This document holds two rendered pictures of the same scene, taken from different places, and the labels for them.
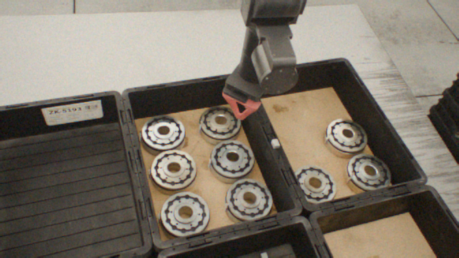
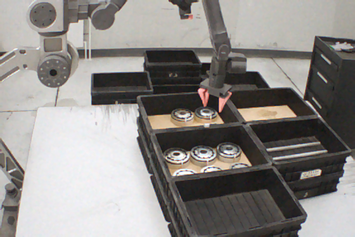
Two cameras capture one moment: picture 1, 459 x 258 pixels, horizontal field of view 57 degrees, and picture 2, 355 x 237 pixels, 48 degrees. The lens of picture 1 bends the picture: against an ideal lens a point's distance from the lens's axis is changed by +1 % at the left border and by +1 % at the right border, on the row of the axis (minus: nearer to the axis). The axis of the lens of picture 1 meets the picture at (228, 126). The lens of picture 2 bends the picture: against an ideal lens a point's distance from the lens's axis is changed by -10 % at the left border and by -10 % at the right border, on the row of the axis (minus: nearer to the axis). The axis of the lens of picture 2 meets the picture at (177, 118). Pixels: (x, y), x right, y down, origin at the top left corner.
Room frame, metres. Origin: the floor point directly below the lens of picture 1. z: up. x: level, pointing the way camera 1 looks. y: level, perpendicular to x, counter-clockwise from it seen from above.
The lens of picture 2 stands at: (0.45, 1.40, 1.85)
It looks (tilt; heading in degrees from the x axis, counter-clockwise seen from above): 31 degrees down; 278
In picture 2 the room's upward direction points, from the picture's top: 4 degrees clockwise
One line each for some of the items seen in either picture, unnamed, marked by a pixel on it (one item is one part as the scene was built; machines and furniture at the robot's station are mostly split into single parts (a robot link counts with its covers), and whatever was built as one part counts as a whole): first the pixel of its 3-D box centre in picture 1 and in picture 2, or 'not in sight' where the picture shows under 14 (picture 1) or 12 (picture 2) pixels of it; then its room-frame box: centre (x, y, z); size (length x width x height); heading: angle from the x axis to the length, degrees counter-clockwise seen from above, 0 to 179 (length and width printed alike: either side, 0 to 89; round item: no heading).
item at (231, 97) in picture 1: (246, 97); (218, 99); (0.52, -0.02, 1.11); 0.07 x 0.07 x 0.09; 70
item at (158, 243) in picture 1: (205, 149); (210, 151); (0.52, 0.04, 0.92); 0.40 x 0.30 x 0.02; 26
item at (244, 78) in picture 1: (256, 63); (216, 80); (0.53, -0.03, 1.18); 0.10 x 0.07 x 0.07; 160
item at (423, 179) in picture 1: (327, 125); (187, 111); (0.65, -0.23, 0.92); 0.40 x 0.30 x 0.02; 26
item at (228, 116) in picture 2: (321, 138); (187, 121); (0.65, -0.23, 0.87); 0.40 x 0.30 x 0.11; 26
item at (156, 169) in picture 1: (173, 168); (213, 173); (0.49, 0.10, 0.86); 0.10 x 0.10 x 0.01
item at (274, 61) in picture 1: (276, 37); (230, 56); (0.49, -0.05, 1.27); 0.11 x 0.09 x 0.12; 20
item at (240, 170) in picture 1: (232, 158); (203, 153); (0.55, -0.02, 0.86); 0.10 x 0.10 x 0.01
